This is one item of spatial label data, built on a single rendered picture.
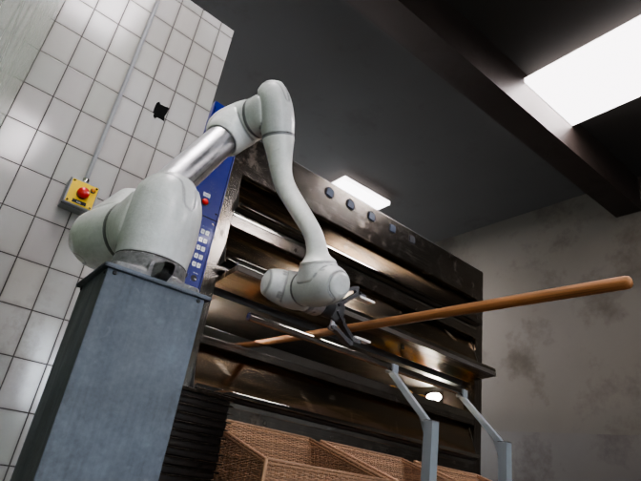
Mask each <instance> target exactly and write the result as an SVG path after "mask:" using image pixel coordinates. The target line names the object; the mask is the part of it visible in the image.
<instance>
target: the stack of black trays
mask: <svg viewBox="0 0 641 481"><path fill-rule="evenodd" d="M235 400H236V399H234V398H230V397H227V396H223V395H219V394H215V393H213V392H209V391H205V390H201V389H198V388H194V387H187V386H184V385H183V386H182V390H181V393H180V397H179V401H178V405H177V409H176V416H175V420H174V422H173V426H172V430H171V434H170V438H169V442H168V446H167V449H166V453H165V456H164V460H163V464H162V468H161V472H160V475H159V479H158V481H216V480H212V479H213V478H214V473H217V474H219V472H216V471H215V470H216V466H217V465H221V464H218V463H217V460H218V457H219V456H224V455H221V454H219V450H220V448H225V447H223V446H220V441H221V440H226V439H225V438H220V437H222V436H223V432H224V431H229V430H228V429H225V427H226V424H231V423H230V422H225V421H226V420H227V415H233V414H230V413H227V412H228V408H233V407H232V406H229V405H230V403H234V402H235ZM179 456H180V457H179ZM185 457H186V458H185ZM191 458H192V459H191ZM196 459H197V460H196ZM201 460H203V461H201ZM207 461H210V462H207ZM213 462H215V463H213Z"/></svg>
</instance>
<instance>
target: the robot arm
mask: <svg viewBox="0 0 641 481"><path fill-rule="evenodd" d="M261 139H262V142H263V145H264V149H265V152H266V155H267V159H268V164H269V168H270V173H271V177H272V180H273V183H274V186H275V188H276V190H277V193H278V195H279V197H280V199H281V201H282V202H283V204H284V205H285V207H286V209H287V210H288V212H289V213H290V215H291V216H292V218H293V219H294V221H295V223H296V224H297V226H298V227H299V229H300V231H301V232H302V234H303V236H304V240H305V245H306V254H305V257H304V259H303V260H302V262H301V263H300V268H299V271H292V270H289V271H287V270H284V269H269V270H268V271H267V272H266V273H265V274H264V276H263V277H262V279H261V282H260V292H261V294H262V295H263V296H264V297H265V298H267V299H268V300H269V301H271V302H272V303H275V304H277V305H280V306H282V307H285V308H288V309H292V310H299V311H301V312H305V313H308V314H310V315H313V316H318V315H320V316H322V317H324V318H327V319H329V320H330V325H329V326H328V327H327V329H329V330H330V331H332V332H333V333H334V334H335V335H336V336H337V337H338V338H339V340H340V341H341V342H342V343H343V344H344V345H345V346H352V345H353V344H356V345H358V344H360V343H362V344H364V345H366V344H371V341H368V340H365V339H364V338H361V337H358V336H353V334H352V333H351V331H350V329H349V328H348V326H347V324H346V322H345V318H344V317H343V316H344V310H345V306H344V305H345V304H346V303H348V302H349V301H351V300H353V299H355V300H358V301H360V302H363V303H366V304H374V303H375V302H374V301H371V300H369V299H367V298H366V296H365V295H364V294H362V292H361V291H359V289H360V287H359V286H352V287H350V279H349V276H348V275H347V273H346V272H345V271H344V270H343V269H342V268H341V267H339V266H338V265H337V262H336V260H335V259H333V258H332V257H331V256H330V254H329V252H328V249H327V245H326V242H325V238H324V235H323V233H322V231H321V227H320V225H319V223H318V222H317V220H316V218H315V217H314V215H313V213H312V212H311V210H310V208H309V207H308V205H307V203H306V202H305V200H304V198H303V197H302V195H301V193H300V191H299V189H298V188H297V186H296V183H295V182H294V179H293V174H292V159H293V149H294V141H295V117H294V109H293V104H292V100H291V97H290V94H289V93H288V91H287V89H286V87H285V86H284V85H283V83H282V82H280V81H277V80H267V81H265V82H264V83H262V84H261V85H260V86H259V88H258V94H256V95H254V96H252V97H250V98H248V99H244V100H241V101H238V102H235V103H233V104H230V105H228V106H226V107H224V108H222V109H220V110H219V111H217V112H215V113H214V114H213V115H212V116H211V118H210V119H209V121H208V123H207V126H206V132H205V133H204V134H203V135H202V136H200V137H199V138H198V139H197V140H196V141H194V142H193V143H192V144H191V145H190V146H188V147H187V148H186V149H185V150H184V151H182V152H181V153H180V154H179V155H178V156H177V157H175V158H174V159H173V160H172V161H170V162H169V163H168V164H167V165H166V166H164V167H163V168H162V169H161V170H160V171H158V172H157V173H154V174H152V175H150V176H148V177H147V178H145V179H143V180H142V181H141V182H140V183H139V184H138V185H137V187H136V189H135V188H124V189H122V190H120V191H118V192H116V193H115V194H113V195H112V196H110V197H109V198H107V199H105V200H104V201H102V202H101V203H99V204H98V205H96V206H95V207H94V208H93V209H92V210H90V211H88V212H86V213H84V214H82V215H81V216H79V217H78V218H77V219H76V220H75V222H74V223H73V225H72V227H71V230H70V233H69V237H68V244H69V247H70V249H71V251H72V253H73V254H74V255H75V257H76V258H77V259H78V260H79V261H81V262H82V264H83V265H85V266H87V267H89V268H91V269H96V268H97V267H98V266H100V265H101V264H102V263H104V262H105V261H109V262H112V263H115V264H118V265H121V266H124V267H126V268H129V269H132V270H134V271H137V272H140V273H143V274H146V275H148V276H151V277H154V278H157V279H160V280H163V281H165V282H169V283H172V284H175V285H178V286H181V287H184V288H187V289H189V290H192V291H195V292H197V293H199V290H198V289H197V288H195V287H193V286H190V285H189V284H186V283H185V277H186V273H187V270H188V266H189V264H190V262H191V259H192V256H193V254H194V251H195V248H196V242H197V238H198V234H199V229H200V225H201V219H202V206H201V199H200V195H199V192H198V190H197V189H196V187H197V186H198V185H199V184H200V183H201V182H202V181H203V180H204V179H206V178H207V177H208V176H209V175H210V174H211V173H212V172H213V171H214V170H215V169H216V168H217V167H218V165H219V164H220V163H221V162H223V161H224V160H225V159H226V158H227V157H233V156H236V155H237V154H239V153H240V152H242V151H243V150H245V149H247V148H248V147H250V146H252V145H254V144H255V143H256V142H257V141H259V140H261ZM349 291H353V292H354V293H352V294H351V295H349V296H347V297H345V296H346V295H347V293H348V292H349ZM344 297H345V298H344ZM339 319H341V320H340V321H339ZM335 322H336V324H335ZM337 325H338V326H339V327H340V328H338V327H337ZM352 343H353V344H352Z"/></svg>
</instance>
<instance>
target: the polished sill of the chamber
mask: <svg viewBox="0 0 641 481"><path fill-rule="evenodd" d="M202 335H205V336H208V337H211V338H214V339H217V340H221V341H223V342H226V343H229V344H232V345H238V346H241V347H244V348H247V349H250V350H254V351H256V352H259V353H262V354H265V355H268V356H272V357H275V358H278V359H281V360H283V361H287V362H290V363H293V364H296V365H299V366H305V367H308V368H311V369H314V370H316V371H319V372H323V373H326V374H329V375H332V376H335V377H339V378H342V379H344V380H347V381H350V382H353V383H357V384H360V385H363V386H366V387H372V388H374V389H377V390H380V391H383V392H386V393H390V394H393V395H396V396H399V397H402V398H404V399H406V398H405V397H404V396H403V394H402V392H401V391H400V390H399V389H398V388H396V387H392V386H389V385H386V384H383V383H380V382H377V381H374V380H371V379H368V378H365V377H362V376H360V375H357V374H354V373H350V372H347V371H344V370H341V369H338V368H335V367H332V366H328V365H325V364H322V363H319V362H316V361H313V360H310V359H307V358H304V357H301V356H299V355H295V354H292V353H289V352H286V351H283V350H280V349H277V348H274V347H271V346H269V345H264V344H261V343H258V342H255V341H252V340H249V339H246V338H242V337H239V336H237V335H234V334H231V333H228V332H225V331H222V330H219V329H216V328H213V327H210V326H208V325H205V326H204V330H203V334H202ZM411 393H412V392H411ZM412 395H413V396H414V397H415V399H416V400H417V401H418V403H420V404H424V405H427V406H430V407H433V408H437V409H441V410H444V411H447V412H450V413H453V414H456V415H460V416H463V417H465V418H468V419H471V420H474V416H473V414H472V413H471V412H470V411H467V410H464V409H461V408H455V407H453V406H450V405H447V404H444V403H441V402H438V401H435V400H432V399H429V398H426V397H423V396H421V395H418V394H415V393H412Z"/></svg>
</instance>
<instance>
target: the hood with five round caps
mask: <svg viewBox="0 0 641 481"><path fill-rule="evenodd" d="M292 174H293V179H294V182H295V183H296V186H297V188H298V189H299V191H300V193H301V195H302V197H303V198H304V200H305V202H306V203H307V205H308V207H309V208H310V210H311V212H312V213H313V215H314V217H316V218H317V219H319V220H322V221H324V222H326V223H328V224H330V225H332V226H334V227H335V228H337V229H339V230H341V231H342V232H344V233H346V234H348V235H350V236H351V237H353V238H355V239H357V240H359V241H362V242H364V243H366V244H368V245H369V246H371V247H373V248H375V249H377V250H379V251H381V252H383V253H384V254H386V255H387V256H389V257H391V258H393V259H395V260H397V261H400V262H402V263H403V264H405V265H407V266H409V267H411V268H413V269H415V270H417V271H419V272H421V273H422V274H424V275H426V276H427V277H429V278H431V279H433V280H435V281H437V282H439V283H441V284H443V285H445V286H447V287H449V288H451V289H453V290H455V291H456V292H458V293H460V294H462V295H464V296H466V297H468V298H470V299H471V300H473V299H476V285H477V269H476V268H475V267H473V266H471V265H470V264H468V263H466V262H464V261H462V260H460V259H459V258H457V257H455V256H454V255H452V254H450V253H448V252H447V251H445V250H444V249H443V248H441V247H439V246H438V245H436V244H434V243H432V242H431V241H429V240H427V239H425V238H423V237H421V236H420V235H418V234H416V233H415V232H413V231H411V230H410V229H408V228H406V227H404V226H403V225H401V224H399V223H398V222H396V221H394V220H393V219H391V218H389V217H388V216H386V215H384V214H383V213H381V212H379V211H378V210H376V209H374V208H372V207H371V206H369V205H367V204H366V203H364V202H362V201H360V200H359V199H356V198H355V197H353V196H351V195H350V194H348V193H346V192H344V191H343V190H342V189H340V188H339V187H337V186H335V185H334V184H332V183H330V182H328V181H327V180H325V179H323V178H321V177H319V176H318V175H316V174H314V173H312V172H311V171H309V170H307V169H306V168H304V167H302V166H300V165H299V164H297V163H296V162H295V161H293V160H292ZM242 178H243V179H245V180H246V181H248V182H250V183H252V184H254V185H256V186H257V187H259V188H261V189H263V190H264V191H266V192H268V193H270V194H272V195H274V196H276V197H278V198H279V195H278V193H277V190H276V188H275V186H274V183H273V180H272V177H271V173H270V168H269V164H268V159H267V155H266V152H265V149H264V145H263V143H262V142H260V141H257V142H256V143H255V144H254V145H252V146H250V148H249V152H248V156H247V159H246V163H245V167H244V171H243V175H242Z"/></svg>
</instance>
